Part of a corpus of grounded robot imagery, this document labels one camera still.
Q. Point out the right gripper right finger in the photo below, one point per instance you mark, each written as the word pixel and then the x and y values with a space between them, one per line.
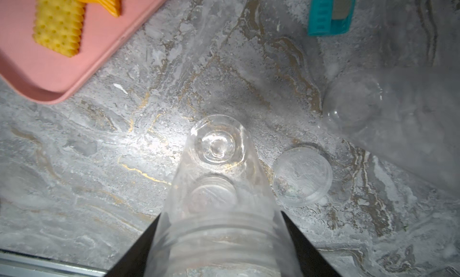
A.
pixel 312 263

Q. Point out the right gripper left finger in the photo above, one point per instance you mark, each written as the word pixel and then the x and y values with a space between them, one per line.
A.
pixel 133 263

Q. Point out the clear jar lid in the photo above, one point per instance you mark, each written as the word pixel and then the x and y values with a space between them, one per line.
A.
pixel 301 177

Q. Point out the clear jar brown cookies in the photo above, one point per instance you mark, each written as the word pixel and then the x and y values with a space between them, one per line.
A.
pixel 220 218

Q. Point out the clear jar with cookies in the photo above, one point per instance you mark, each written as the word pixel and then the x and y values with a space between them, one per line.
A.
pixel 407 116

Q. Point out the pink plastic tray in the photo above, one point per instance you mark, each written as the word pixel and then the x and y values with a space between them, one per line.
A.
pixel 45 76

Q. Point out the teal utility knife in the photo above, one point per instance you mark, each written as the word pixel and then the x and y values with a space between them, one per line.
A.
pixel 330 17

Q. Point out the yellow square waffle cookie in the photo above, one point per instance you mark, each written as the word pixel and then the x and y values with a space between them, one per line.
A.
pixel 58 25

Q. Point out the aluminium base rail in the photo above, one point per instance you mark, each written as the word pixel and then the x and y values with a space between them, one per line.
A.
pixel 24 265

